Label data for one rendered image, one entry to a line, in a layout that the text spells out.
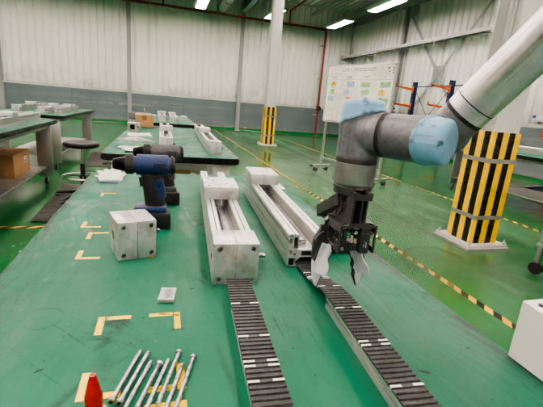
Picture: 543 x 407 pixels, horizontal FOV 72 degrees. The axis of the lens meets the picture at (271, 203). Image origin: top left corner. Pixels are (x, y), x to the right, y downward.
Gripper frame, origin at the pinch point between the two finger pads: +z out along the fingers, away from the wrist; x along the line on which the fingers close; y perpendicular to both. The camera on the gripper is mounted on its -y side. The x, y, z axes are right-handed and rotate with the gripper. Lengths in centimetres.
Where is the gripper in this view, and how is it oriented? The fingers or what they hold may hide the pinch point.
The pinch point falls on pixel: (334, 279)
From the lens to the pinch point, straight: 79.3
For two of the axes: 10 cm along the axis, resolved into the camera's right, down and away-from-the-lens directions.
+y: 2.1, 2.7, -9.4
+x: 9.7, 0.2, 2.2
